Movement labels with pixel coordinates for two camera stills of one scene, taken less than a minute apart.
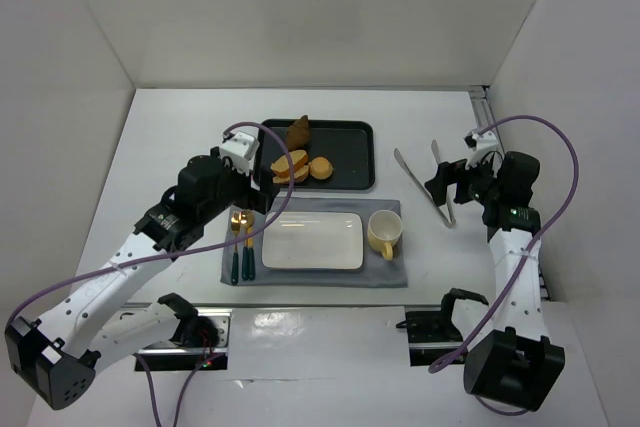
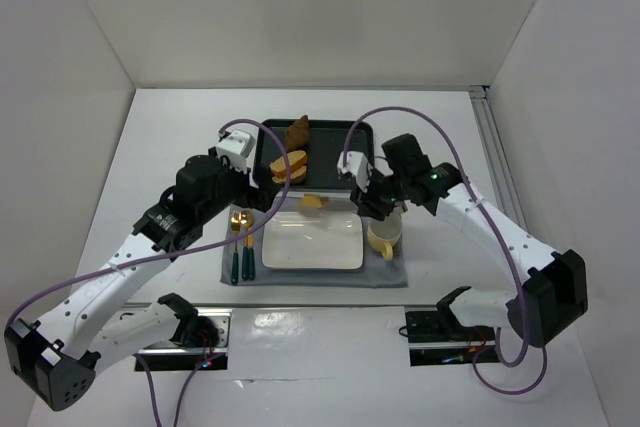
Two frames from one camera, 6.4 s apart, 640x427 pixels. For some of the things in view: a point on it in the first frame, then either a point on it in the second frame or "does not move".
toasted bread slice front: x=300 y=174 does not move
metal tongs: x=436 y=150 → x=338 y=204
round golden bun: x=320 y=168 → x=312 y=200
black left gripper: x=258 y=189 does not move
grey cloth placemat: x=375 y=272 does not move
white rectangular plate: x=313 y=240 does not move
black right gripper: x=461 y=183 → x=371 y=200
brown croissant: x=298 y=134 does not move
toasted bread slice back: x=281 y=166 does not move
